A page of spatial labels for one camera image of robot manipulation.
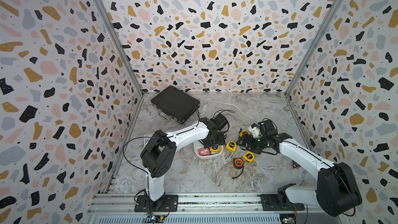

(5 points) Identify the aluminium left corner post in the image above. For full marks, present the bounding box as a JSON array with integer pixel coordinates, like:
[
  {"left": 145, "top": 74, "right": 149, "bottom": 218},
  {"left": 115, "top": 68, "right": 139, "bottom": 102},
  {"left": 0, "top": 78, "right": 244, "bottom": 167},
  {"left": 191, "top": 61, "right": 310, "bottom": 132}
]
[{"left": 80, "top": 0, "right": 144, "bottom": 97}]

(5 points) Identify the yellow 2m tape measure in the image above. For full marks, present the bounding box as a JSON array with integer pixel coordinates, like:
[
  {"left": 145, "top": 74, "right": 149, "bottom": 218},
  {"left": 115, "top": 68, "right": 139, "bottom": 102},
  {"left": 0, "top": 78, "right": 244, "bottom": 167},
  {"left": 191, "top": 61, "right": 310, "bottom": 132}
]
[{"left": 239, "top": 130, "right": 250, "bottom": 137}]

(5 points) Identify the black orange tape measure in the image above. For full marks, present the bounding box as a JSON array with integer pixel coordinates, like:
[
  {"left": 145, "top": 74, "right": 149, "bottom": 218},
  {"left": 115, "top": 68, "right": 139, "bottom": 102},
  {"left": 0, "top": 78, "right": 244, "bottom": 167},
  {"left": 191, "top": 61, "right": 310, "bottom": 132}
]
[{"left": 232, "top": 158, "right": 244, "bottom": 179}]

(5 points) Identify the white storage box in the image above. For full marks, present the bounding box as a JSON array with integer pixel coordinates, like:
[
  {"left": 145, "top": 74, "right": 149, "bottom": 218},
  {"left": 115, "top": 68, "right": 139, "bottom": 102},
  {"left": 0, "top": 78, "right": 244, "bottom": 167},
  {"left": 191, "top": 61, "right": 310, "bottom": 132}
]
[{"left": 193, "top": 140, "right": 224, "bottom": 159}]

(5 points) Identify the pink tape measure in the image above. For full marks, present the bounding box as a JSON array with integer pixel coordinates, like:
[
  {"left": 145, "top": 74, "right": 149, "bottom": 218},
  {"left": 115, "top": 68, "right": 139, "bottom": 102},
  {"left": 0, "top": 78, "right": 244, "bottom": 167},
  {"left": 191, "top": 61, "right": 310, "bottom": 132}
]
[{"left": 198, "top": 148, "right": 211, "bottom": 157}]

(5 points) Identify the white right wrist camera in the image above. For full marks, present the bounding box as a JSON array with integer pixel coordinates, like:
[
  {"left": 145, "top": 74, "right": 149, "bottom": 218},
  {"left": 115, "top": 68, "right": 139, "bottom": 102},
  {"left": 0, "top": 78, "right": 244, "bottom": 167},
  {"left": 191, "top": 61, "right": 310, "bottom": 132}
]
[{"left": 249, "top": 123, "right": 261, "bottom": 138}]

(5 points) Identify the black flat case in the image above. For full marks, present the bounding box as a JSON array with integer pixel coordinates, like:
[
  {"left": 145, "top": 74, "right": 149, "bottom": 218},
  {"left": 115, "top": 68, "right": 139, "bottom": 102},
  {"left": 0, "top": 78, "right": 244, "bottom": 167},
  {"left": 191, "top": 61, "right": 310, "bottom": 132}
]
[{"left": 151, "top": 86, "right": 200, "bottom": 124}]

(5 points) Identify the aluminium right corner post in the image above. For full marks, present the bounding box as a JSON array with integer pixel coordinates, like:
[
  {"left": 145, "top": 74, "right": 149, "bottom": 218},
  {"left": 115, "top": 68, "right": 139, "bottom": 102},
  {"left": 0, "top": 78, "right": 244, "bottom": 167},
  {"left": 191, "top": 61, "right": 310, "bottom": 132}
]
[{"left": 284, "top": 0, "right": 358, "bottom": 97}]

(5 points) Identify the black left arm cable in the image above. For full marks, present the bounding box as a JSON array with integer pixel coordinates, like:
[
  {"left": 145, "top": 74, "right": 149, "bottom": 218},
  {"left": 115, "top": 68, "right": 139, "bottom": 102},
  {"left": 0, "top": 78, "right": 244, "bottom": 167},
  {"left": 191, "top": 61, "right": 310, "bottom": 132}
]
[{"left": 122, "top": 136, "right": 156, "bottom": 175}]

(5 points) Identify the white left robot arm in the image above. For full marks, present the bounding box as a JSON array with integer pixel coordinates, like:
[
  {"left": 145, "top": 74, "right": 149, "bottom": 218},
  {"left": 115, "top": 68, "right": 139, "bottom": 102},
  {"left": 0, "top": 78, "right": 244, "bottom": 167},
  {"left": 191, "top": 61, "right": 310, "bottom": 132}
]
[{"left": 140, "top": 113, "right": 230, "bottom": 202}]

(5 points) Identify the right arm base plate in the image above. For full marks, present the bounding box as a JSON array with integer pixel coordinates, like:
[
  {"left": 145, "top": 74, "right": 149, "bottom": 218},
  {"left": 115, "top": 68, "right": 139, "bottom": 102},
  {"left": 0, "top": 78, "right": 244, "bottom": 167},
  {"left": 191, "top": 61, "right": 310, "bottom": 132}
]
[{"left": 260, "top": 184, "right": 305, "bottom": 211}]

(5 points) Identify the aluminium corner post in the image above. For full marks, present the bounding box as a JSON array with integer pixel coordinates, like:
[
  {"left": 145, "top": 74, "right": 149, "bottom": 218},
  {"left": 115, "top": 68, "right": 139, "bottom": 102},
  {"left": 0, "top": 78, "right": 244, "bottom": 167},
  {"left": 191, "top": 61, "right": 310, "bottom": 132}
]
[
  {"left": 80, "top": 0, "right": 144, "bottom": 97},
  {"left": 284, "top": 0, "right": 358, "bottom": 97}
]

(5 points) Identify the aluminium front rail frame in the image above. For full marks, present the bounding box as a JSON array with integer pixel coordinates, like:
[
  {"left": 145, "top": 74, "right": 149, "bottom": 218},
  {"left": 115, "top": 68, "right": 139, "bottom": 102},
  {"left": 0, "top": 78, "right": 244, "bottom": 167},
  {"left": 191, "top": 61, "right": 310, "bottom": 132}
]
[{"left": 85, "top": 193, "right": 344, "bottom": 224}]

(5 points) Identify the yellow 3m tape measure large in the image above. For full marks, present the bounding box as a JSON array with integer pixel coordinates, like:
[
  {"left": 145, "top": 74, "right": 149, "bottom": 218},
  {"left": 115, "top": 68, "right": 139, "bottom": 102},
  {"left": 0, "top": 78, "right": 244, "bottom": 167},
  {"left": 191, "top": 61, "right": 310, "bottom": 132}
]
[{"left": 226, "top": 141, "right": 237, "bottom": 152}]

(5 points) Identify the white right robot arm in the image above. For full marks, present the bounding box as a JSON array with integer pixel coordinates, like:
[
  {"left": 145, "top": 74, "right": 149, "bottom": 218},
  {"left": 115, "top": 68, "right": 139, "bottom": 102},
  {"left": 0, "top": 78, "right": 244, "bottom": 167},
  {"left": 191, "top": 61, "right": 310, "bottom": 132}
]
[{"left": 236, "top": 119, "right": 362, "bottom": 217}]

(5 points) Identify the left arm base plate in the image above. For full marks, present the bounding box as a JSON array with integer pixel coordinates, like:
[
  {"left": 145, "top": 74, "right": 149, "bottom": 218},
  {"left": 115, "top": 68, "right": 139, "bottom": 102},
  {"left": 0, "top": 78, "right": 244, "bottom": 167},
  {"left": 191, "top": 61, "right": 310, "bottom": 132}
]
[{"left": 134, "top": 195, "right": 179, "bottom": 213}]

